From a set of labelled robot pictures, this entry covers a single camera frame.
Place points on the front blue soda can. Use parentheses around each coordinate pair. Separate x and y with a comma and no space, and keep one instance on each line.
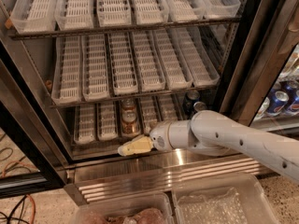
(199,106)

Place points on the shelf tray two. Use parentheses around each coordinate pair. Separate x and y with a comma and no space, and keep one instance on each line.
(94,72)
(106,121)
(74,14)

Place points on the bottom shelf tray three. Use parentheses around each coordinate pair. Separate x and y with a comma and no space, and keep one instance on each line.
(138,125)

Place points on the middle shelf tray one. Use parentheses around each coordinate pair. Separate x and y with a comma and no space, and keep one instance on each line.
(66,88)

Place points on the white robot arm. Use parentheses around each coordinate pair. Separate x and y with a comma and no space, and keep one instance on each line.
(212,134)

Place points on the orange soda can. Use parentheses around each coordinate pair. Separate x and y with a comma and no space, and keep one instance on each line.
(129,125)
(128,105)

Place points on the top shelf tray five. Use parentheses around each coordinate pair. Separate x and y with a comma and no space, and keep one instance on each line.
(186,10)

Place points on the top shelf tray two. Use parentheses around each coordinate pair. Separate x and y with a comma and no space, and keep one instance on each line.
(74,14)

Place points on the open left fridge door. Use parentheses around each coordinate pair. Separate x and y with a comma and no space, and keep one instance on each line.
(23,126)

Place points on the bottom shelf tray one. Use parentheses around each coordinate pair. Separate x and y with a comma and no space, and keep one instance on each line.
(84,127)

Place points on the clear bin with brown items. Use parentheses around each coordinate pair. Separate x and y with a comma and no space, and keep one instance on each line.
(153,208)

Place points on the top shelf tray four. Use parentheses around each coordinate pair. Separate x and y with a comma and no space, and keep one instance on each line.
(150,11)

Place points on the shelf tray three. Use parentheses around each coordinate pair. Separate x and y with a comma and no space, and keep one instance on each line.
(113,12)
(122,64)
(138,125)

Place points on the shelf tray six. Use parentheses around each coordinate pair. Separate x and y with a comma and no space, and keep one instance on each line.
(190,43)
(216,9)

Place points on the middle shelf tray three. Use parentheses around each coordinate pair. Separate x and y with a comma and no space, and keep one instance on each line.
(122,64)

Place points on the bottom shelf tray two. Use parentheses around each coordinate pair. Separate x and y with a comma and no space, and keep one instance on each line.
(106,121)

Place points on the stainless steel fridge base grille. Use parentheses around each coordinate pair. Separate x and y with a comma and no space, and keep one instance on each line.
(100,180)

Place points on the bottom shelf tray four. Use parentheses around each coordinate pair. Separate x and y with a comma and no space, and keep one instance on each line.
(149,113)

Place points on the rear blue soda can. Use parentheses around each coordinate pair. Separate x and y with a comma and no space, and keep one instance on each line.
(190,98)

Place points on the top shelf tray six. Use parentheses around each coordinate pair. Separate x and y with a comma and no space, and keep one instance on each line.
(216,9)

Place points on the right glass fridge door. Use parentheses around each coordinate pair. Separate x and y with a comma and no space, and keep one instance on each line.
(262,47)

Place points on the middle shelf tray five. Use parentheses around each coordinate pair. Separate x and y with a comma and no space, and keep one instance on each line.
(176,71)

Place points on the top shelf tray one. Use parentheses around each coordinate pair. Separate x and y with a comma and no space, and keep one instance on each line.
(34,16)

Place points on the bottom shelf tray five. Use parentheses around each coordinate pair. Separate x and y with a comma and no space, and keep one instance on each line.
(167,107)

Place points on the middle shelf tray six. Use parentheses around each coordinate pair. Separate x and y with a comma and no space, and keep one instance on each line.
(190,43)

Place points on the middle shelf tray two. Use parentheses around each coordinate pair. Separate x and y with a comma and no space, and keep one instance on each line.
(94,72)

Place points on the middle shelf tray four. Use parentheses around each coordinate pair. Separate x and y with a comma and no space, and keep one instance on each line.
(148,65)

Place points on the shelf tray one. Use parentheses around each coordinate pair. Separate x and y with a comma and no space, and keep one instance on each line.
(66,88)
(84,127)
(34,16)

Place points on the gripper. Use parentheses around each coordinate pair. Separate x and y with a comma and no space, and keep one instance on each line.
(159,138)

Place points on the clear bin with bubble wrap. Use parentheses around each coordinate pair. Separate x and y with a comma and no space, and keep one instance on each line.
(222,199)

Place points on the blue soda can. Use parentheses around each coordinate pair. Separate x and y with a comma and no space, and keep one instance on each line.
(190,98)
(199,106)

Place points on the shelf tray four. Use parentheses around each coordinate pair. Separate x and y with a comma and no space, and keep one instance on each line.
(149,113)
(148,65)
(150,11)

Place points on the shelf tray five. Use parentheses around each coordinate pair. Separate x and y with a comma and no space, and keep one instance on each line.
(167,107)
(176,71)
(186,10)

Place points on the top shelf tray three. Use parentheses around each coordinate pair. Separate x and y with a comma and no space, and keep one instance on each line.
(113,12)

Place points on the pepsi can behind glass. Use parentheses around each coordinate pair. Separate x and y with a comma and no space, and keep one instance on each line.
(291,87)
(277,99)

